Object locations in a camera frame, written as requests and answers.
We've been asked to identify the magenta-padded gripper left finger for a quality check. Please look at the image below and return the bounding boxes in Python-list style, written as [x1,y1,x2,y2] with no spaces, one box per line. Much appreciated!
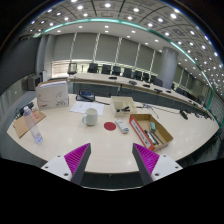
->
[40,142,92,186]

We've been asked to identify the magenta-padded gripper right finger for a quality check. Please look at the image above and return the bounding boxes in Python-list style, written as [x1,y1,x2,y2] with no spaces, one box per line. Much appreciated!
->
[132,142,183,186]

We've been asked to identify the clear plastic water bottle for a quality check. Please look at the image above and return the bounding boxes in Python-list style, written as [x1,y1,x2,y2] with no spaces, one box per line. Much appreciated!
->
[22,105,44,145]

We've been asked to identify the black marker pen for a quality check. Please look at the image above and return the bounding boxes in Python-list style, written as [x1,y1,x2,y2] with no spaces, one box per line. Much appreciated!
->
[144,129,159,146]

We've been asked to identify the brown box with red label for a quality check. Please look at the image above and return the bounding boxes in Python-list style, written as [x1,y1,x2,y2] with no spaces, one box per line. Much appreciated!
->
[128,113,174,152]

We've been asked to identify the small white pack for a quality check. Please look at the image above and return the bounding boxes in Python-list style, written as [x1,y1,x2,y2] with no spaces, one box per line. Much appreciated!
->
[115,118,130,135]

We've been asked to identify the white ceramic mug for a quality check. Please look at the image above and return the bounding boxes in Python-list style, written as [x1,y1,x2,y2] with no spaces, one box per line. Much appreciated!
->
[81,107,99,127]

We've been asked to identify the flat round red coaster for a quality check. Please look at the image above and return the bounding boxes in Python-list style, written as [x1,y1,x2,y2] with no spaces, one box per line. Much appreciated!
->
[103,121,117,132]

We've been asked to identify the black stapler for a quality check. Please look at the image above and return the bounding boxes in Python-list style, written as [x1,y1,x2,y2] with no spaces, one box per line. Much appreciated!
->
[116,105,131,113]

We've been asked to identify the black desk microphone base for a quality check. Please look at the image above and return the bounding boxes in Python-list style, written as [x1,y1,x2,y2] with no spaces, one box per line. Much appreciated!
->
[179,109,189,120]

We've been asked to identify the black desk device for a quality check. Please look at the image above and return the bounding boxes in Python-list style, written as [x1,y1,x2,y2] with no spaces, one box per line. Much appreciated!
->
[75,91,97,102]

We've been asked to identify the cream divided organizer box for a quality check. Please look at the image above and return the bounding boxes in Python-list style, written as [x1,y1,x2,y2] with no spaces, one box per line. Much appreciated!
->
[110,95,138,118]

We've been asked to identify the brown paper envelope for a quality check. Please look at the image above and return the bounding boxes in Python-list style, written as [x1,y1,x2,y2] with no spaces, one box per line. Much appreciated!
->
[12,109,47,139]

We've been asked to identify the white printed cardboard box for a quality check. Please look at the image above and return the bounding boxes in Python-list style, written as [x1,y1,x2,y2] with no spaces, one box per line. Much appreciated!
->
[35,79,70,111]

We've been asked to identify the black power strip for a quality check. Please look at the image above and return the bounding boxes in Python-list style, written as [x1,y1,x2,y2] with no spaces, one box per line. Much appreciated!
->
[14,101,36,118]

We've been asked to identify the long curved conference desk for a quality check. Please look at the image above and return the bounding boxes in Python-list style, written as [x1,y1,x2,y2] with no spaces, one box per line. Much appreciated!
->
[68,72,214,116]

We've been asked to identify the grey cabinet box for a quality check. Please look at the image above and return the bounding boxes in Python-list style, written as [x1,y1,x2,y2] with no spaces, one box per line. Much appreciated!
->
[26,74,43,92]

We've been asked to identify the row of black office chairs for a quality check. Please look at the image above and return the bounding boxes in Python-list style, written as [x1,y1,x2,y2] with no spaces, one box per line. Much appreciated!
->
[87,62,164,88]

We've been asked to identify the round ceiling lights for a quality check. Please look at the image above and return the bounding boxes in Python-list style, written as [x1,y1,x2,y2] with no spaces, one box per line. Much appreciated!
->
[29,0,224,88]

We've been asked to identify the grey cable bundle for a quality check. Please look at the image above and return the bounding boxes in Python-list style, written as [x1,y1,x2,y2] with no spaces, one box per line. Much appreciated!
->
[142,102,160,119]

